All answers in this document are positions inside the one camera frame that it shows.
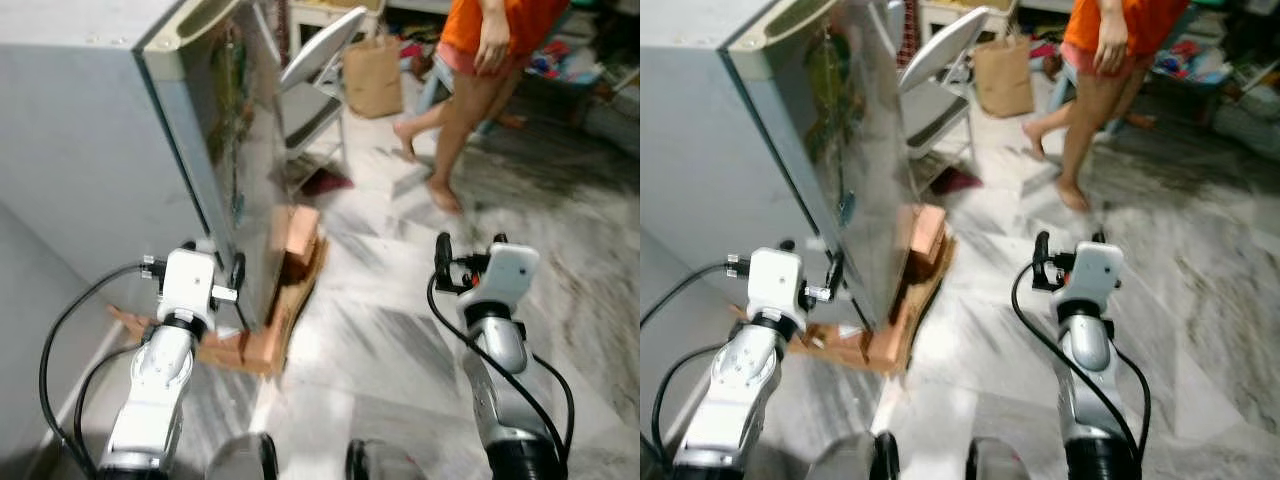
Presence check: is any glossy fridge door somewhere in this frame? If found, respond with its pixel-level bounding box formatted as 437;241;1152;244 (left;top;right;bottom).
725;0;923;333
143;0;293;333

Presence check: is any grey single-door fridge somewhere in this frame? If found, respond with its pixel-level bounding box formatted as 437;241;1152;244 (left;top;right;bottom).
640;0;881;331
0;0;233;313

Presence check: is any orange brick stack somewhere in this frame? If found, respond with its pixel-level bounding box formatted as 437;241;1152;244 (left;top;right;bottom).
195;318;293;377
903;204;949;287
270;205;322;287
790;320;907;377

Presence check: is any maroon cloth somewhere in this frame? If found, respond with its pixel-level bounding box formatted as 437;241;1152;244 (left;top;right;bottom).
925;165;987;197
298;167;354;197

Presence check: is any person in orange shirt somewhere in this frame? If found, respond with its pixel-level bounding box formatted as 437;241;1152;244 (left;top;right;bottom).
392;0;573;215
1021;0;1201;214

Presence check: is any brown paper bag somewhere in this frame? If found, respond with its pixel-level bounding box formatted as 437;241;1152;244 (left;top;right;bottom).
972;35;1037;120
342;35;405;120

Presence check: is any grey folding chair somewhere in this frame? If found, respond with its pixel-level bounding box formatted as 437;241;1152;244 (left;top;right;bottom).
893;6;991;193
272;5;371;193

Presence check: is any colourful clutter pile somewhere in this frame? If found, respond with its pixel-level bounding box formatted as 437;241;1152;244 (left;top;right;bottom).
1150;30;1236;87
520;28;603;87

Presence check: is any white table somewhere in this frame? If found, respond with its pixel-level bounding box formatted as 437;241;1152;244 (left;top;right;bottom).
918;0;1017;43
288;0;387;43

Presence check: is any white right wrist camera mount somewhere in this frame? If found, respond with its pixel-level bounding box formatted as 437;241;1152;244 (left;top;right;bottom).
484;242;542;307
1072;242;1127;307

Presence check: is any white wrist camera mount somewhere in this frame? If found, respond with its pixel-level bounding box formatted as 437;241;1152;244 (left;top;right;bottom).
484;242;542;307
747;247;807;317
1072;242;1127;307
160;249;217;326

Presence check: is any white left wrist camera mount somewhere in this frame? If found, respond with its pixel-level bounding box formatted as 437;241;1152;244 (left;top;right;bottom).
747;247;807;317
160;249;217;326

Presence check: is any short black left arm cable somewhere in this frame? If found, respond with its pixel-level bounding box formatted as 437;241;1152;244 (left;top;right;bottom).
74;343;143;475
650;343;739;473

